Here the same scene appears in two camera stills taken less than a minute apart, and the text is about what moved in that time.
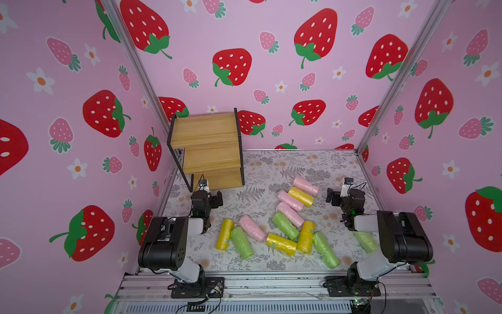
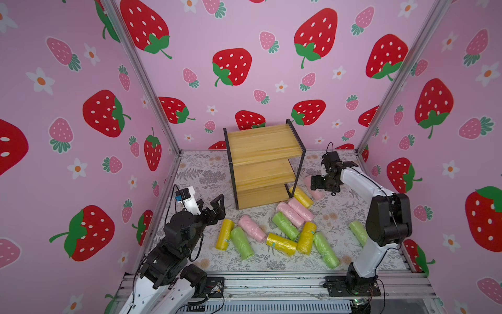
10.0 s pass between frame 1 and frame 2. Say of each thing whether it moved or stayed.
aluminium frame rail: stayed
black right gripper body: moved
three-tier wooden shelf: moved
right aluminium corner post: stayed
